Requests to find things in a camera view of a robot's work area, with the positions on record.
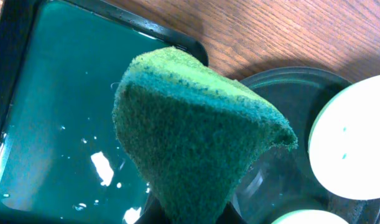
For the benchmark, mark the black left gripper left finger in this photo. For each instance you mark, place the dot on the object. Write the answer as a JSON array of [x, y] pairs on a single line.
[[153, 215]]

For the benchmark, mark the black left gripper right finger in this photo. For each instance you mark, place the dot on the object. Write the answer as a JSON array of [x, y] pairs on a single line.
[[230, 216]]

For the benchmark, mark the mint green plate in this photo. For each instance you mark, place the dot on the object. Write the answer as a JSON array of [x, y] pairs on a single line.
[[309, 217]]

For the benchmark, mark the green scrubbing sponge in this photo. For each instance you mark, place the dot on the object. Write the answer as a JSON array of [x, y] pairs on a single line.
[[192, 133]]

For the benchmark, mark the white plate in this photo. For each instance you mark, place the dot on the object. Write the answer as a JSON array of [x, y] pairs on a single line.
[[344, 142]]

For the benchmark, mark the round black tray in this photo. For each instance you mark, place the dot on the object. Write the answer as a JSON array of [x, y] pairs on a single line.
[[282, 181]]

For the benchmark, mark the rectangular black water tray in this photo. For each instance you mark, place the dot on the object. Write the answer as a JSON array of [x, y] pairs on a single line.
[[60, 65]]

